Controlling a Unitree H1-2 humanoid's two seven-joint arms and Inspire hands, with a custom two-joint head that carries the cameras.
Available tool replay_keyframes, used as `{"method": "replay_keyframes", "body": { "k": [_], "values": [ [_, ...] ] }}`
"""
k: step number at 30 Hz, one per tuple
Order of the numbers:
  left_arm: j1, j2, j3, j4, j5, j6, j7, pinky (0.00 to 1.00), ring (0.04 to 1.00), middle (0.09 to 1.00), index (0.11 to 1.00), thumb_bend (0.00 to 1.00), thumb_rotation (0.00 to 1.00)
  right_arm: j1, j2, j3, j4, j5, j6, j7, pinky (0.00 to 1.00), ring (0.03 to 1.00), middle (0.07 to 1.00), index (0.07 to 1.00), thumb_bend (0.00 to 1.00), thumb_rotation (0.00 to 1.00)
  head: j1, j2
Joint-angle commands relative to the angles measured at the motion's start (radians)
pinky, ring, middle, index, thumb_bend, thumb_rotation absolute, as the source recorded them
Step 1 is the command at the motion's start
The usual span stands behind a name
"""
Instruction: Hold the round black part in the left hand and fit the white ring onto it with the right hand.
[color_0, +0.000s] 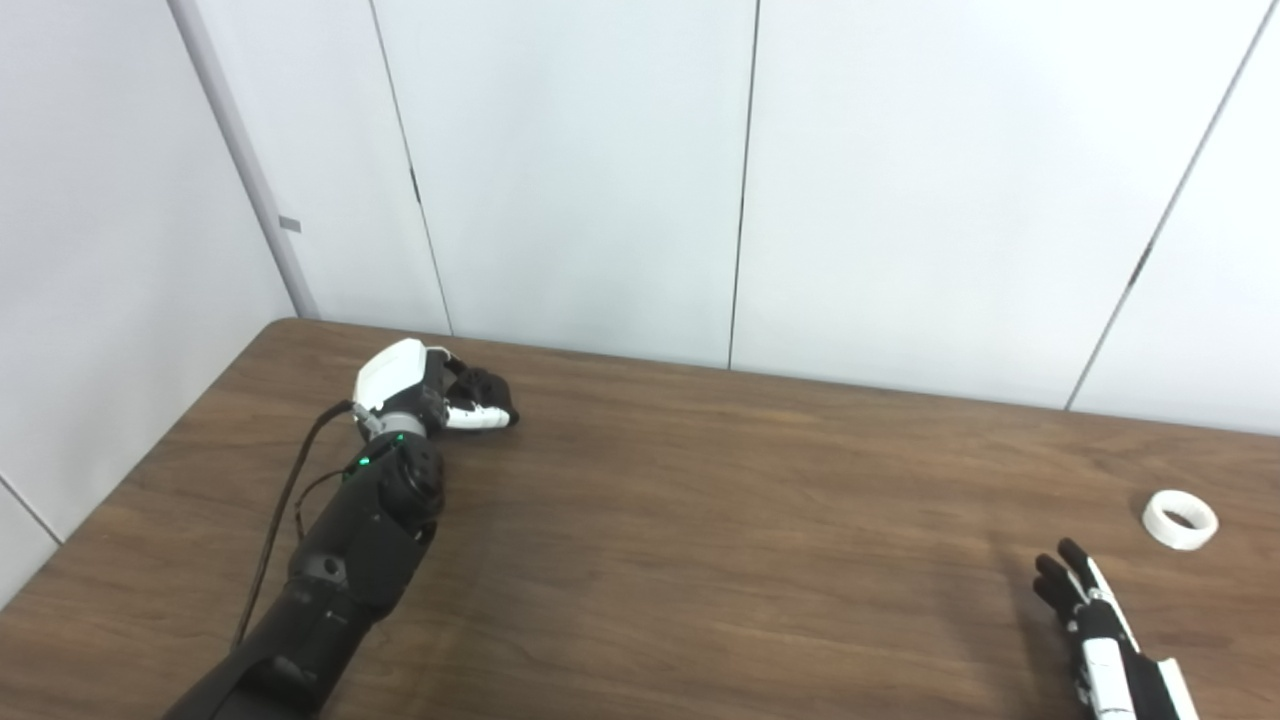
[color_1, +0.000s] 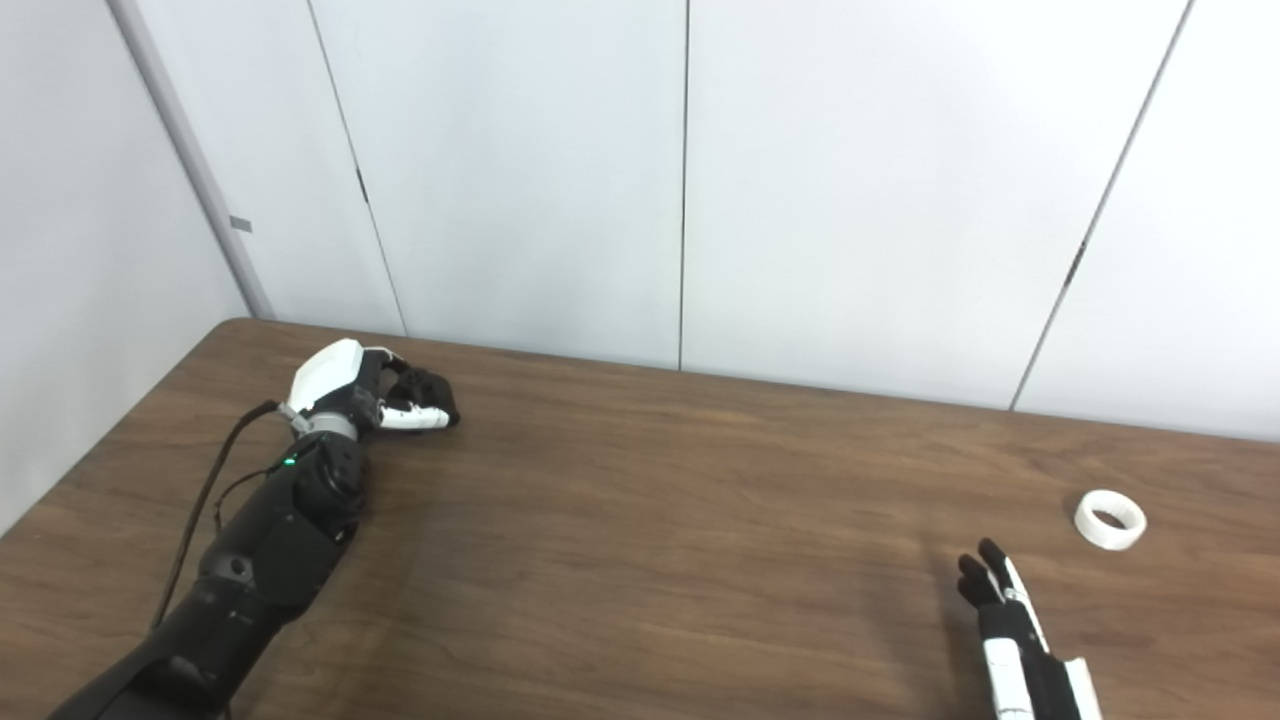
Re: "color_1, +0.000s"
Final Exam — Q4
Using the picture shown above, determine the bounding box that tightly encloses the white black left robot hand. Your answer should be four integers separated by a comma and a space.
283, 338, 461, 433

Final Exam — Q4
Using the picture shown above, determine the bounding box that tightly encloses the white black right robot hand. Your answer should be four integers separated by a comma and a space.
957, 538, 1103, 720

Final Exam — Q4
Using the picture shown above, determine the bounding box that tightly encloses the white toothed ring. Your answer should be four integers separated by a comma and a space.
1074, 489, 1148, 551

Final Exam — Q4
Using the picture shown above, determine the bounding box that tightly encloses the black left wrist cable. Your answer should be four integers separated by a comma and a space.
150, 400, 301, 631

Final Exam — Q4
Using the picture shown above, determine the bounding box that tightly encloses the gray wall corner post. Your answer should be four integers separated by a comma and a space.
105, 0, 276, 321

